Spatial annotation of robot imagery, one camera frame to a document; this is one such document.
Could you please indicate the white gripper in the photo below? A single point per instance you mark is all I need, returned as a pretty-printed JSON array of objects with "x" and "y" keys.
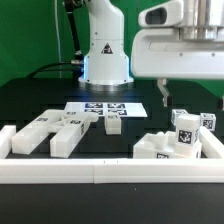
[{"x": 161, "y": 53}]

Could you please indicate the white chair seat part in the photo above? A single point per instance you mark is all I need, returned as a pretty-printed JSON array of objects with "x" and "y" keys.
[{"x": 164, "y": 146}]

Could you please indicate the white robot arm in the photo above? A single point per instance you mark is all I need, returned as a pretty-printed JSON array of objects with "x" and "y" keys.
[{"x": 97, "y": 28}]

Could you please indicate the white right fence block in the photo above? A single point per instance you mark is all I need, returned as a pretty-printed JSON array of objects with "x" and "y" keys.
[{"x": 211, "y": 146}]

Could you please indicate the white fence block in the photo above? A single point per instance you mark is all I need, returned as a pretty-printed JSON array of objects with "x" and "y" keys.
[
  {"x": 6, "y": 133},
  {"x": 211, "y": 146}
]

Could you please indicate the white tag sheet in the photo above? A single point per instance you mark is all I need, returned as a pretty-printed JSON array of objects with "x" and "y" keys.
[{"x": 123, "y": 109}]

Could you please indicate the white front fence bar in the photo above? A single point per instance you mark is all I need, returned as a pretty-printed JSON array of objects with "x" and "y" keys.
[{"x": 102, "y": 171}]

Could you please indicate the white left fence block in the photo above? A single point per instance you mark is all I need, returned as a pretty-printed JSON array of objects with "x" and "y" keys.
[{"x": 6, "y": 133}]

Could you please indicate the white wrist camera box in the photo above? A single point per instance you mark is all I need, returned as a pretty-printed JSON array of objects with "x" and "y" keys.
[{"x": 168, "y": 14}]

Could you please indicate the white chair back frame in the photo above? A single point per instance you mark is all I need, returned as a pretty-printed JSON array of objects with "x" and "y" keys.
[{"x": 68, "y": 129}]

